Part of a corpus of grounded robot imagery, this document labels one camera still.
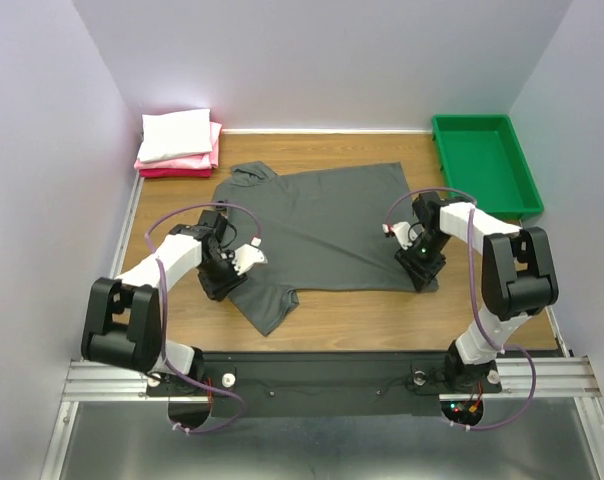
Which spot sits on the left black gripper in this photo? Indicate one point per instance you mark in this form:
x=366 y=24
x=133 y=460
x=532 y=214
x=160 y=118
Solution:
x=218 y=291

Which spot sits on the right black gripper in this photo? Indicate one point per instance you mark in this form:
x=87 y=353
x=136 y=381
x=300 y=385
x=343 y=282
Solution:
x=419 y=272

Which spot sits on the dark grey t-shirt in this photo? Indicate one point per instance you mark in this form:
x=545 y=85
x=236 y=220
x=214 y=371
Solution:
x=321 y=230

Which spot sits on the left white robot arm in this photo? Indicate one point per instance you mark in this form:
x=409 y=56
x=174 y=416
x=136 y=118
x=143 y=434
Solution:
x=123 y=325

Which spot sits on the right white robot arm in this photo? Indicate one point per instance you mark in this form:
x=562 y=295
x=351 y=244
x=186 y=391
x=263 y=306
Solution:
x=516 y=282

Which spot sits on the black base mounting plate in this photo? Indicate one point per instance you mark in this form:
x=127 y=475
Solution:
x=316 y=384

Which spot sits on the pink folded t-shirt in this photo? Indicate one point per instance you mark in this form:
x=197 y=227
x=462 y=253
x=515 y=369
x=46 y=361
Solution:
x=196 y=162

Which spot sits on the green plastic tray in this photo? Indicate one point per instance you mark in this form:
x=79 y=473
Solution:
x=482 y=156

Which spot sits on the red folded t-shirt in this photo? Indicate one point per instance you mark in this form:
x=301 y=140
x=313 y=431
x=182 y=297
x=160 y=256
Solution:
x=175 y=173

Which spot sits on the white folded t-shirt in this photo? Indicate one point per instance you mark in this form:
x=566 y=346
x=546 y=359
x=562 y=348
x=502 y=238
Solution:
x=175 y=135

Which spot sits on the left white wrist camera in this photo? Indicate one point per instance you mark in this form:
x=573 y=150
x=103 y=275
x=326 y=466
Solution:
x=248 y=256

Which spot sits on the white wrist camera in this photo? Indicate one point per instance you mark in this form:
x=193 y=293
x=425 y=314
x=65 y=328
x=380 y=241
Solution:
x=403 y=232
x=248 y=256

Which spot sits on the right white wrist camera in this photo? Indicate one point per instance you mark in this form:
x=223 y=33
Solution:
x=403 y=232

